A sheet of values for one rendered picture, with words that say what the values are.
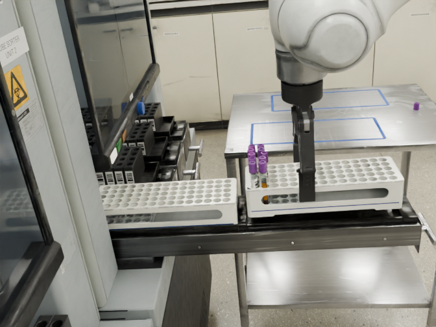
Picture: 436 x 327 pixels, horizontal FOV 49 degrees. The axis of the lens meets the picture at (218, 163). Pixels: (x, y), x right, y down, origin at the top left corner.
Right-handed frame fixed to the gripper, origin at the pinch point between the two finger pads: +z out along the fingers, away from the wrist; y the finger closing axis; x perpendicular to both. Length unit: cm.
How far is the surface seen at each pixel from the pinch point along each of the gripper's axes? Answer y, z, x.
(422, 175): 151, 90, -80
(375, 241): -6.9, 11.4, -12.8
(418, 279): 37, 61, -39
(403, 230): -6.9, 9.3, -17.9
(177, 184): 4.3, 2.3, 26.3
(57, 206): -26.2, -12.7, 38.1
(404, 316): 49, 89, -40
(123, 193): 0.7, 1.6, 37.1
